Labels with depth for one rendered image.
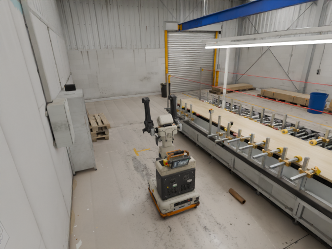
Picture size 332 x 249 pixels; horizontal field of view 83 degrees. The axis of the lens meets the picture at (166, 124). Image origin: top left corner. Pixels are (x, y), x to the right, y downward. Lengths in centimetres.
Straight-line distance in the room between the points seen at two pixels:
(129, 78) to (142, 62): 108
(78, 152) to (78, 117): 71
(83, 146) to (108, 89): 649
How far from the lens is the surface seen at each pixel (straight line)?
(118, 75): 1016
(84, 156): 407
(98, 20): 1012
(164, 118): 273
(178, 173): 269
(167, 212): 294
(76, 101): 369
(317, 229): 323
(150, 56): 1054
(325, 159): 321
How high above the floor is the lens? 225
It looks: 21 degrees down
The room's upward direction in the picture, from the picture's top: 2 degrees counter-clockwise
